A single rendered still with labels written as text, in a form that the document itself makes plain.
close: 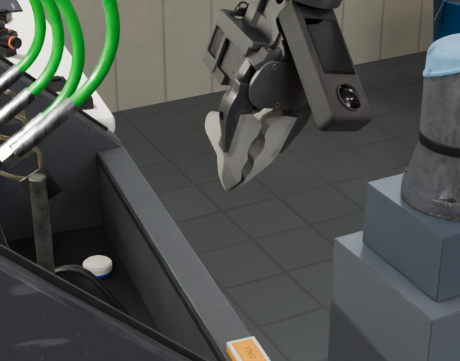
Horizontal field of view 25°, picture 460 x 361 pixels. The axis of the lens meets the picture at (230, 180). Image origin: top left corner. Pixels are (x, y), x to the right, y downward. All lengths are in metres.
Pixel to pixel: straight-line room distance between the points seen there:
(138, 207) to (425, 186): 0.39
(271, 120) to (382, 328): 0.64
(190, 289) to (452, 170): 0.43
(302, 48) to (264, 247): 2.25
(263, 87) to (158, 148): 2.81
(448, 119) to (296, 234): 1.81
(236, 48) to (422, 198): 0.58
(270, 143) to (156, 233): 0.36
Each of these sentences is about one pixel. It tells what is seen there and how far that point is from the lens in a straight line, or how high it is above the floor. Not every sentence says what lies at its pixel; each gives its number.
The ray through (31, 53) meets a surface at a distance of 1.33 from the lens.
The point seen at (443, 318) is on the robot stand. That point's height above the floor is 0.80.
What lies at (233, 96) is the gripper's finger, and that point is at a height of 1.24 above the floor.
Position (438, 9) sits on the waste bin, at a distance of 4.03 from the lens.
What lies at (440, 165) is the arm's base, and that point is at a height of 0.97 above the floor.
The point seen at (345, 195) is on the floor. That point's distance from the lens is 3.38.
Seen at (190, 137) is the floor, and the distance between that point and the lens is 3.77.
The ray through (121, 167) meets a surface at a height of 0.95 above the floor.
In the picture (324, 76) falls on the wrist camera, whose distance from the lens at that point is 0.85.
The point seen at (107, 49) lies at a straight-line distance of 1.09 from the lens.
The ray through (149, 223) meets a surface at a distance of 1.29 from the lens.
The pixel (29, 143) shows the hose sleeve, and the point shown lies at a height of 1.13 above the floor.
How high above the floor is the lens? 1.59
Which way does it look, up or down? 27 degrees down
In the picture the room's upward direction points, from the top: straight up
